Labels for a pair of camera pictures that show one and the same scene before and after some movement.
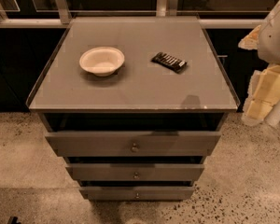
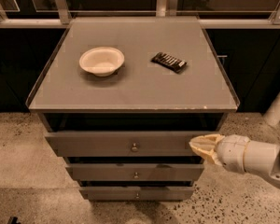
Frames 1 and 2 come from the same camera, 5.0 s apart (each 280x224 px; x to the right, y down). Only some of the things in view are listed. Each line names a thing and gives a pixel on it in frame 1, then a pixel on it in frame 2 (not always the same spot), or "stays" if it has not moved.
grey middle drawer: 134,172 stays
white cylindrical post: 278,110 stays
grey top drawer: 133,143 stays
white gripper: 274,41 → 232,150
